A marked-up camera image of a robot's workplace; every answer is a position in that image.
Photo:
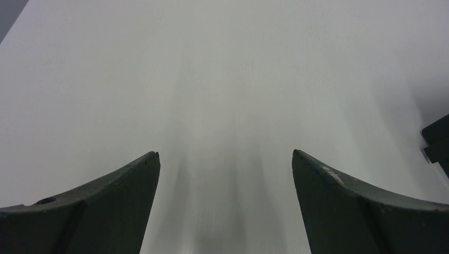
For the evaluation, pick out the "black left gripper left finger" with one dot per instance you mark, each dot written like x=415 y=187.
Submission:
x=107 y=215

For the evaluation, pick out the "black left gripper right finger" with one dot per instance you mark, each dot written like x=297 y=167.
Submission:
x=343 y=214

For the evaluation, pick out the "black plastic bin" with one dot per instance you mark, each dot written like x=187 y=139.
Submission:
x=436 y=137

